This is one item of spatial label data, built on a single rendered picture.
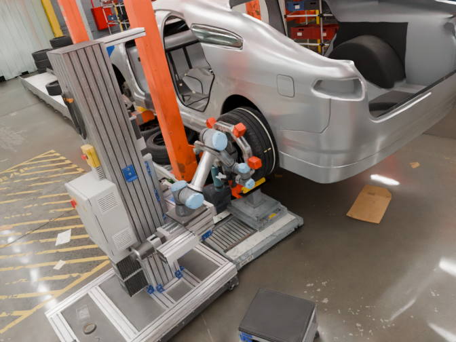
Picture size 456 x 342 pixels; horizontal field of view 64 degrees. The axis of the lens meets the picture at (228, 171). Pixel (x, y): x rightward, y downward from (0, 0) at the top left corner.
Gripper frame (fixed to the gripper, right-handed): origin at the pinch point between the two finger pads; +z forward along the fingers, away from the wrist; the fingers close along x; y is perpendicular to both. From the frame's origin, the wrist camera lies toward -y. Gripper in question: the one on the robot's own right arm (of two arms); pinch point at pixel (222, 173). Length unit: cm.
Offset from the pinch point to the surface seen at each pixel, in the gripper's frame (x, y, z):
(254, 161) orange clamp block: -20.7, 5.6, -16.3
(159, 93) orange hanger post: 5, 60, 63
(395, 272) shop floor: -62, -83, -115
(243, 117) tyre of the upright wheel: -35.4, 33.3, 6.9
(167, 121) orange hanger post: 4, 35, 63
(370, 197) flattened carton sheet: -135, -81, -48
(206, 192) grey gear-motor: -10, -44, 51
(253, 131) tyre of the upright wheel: -33.3, 24.7, -5.9
